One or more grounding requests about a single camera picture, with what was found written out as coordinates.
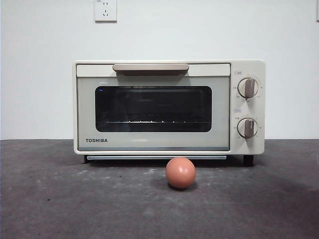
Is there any beige oven door handle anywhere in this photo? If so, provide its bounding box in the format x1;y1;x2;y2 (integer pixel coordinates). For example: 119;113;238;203
112;63;189;77

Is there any brown egg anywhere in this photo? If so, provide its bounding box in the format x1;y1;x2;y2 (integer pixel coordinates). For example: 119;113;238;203
165;157;196;190

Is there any oven door with glass window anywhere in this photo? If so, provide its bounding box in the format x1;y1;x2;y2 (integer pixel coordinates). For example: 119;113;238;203
76;63;231;152

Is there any silver crumb tray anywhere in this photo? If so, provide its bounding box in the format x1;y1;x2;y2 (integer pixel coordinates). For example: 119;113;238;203
86;155;227;161

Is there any oven timer knob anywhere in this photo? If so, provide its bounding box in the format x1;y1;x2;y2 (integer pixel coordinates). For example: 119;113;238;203
236;118;259;139

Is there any oven temperature knob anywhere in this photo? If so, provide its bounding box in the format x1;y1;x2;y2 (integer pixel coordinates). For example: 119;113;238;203
237;77;259;99

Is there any cream toaster oven body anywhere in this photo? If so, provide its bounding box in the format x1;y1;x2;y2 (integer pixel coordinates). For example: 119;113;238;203
72;59;266;166

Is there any wire oven rack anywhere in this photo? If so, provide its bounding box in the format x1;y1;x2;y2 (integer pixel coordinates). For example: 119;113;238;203
104;119;209;124

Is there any white wall socket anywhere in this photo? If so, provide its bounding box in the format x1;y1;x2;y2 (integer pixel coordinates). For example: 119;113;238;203
95;0;118;23

